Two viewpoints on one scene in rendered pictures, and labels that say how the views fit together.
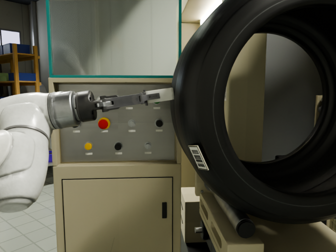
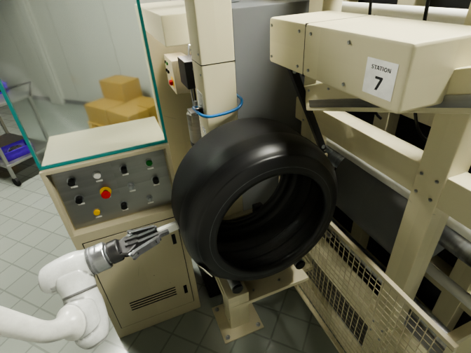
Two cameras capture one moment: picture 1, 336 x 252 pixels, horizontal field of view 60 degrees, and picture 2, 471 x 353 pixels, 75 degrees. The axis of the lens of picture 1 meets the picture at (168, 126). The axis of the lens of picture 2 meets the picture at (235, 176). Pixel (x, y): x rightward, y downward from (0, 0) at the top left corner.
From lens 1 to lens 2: 70 cm
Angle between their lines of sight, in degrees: 30
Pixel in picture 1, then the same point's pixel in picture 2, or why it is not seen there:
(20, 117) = (74, 285)
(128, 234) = (149, 261)
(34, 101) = (78, 268)
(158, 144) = (158, 194)
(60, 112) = (100, 268)
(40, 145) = (97, 298)
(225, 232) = (225, 286)
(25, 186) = (103, 333)
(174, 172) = not seen: hidden behind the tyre
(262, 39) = not seen: hidden behind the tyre
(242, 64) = not seen: hidden behind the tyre
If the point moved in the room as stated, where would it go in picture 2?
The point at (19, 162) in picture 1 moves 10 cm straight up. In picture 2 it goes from (94, 323) to (83, 302)
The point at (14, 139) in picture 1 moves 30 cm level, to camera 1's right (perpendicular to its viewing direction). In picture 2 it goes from (84, 312) to (186, 281)
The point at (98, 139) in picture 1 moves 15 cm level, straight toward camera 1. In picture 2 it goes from (104, 204) to (111, 220)
